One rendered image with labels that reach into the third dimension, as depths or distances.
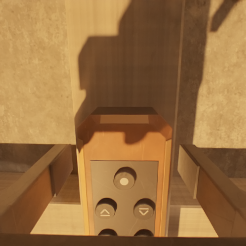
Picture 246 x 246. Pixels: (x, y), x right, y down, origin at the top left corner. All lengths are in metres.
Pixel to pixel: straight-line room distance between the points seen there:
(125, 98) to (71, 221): 0.28
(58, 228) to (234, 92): 0.44
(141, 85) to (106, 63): 0.04
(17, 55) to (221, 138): 0.46
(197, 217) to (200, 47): 0.32
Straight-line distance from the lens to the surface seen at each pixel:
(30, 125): 0.43
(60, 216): 0.38
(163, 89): 0.16
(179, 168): 0.16
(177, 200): 0.37
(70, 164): 0.16
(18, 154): 0.47
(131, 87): 0.16
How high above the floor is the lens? 0.36
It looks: 75 degrees down
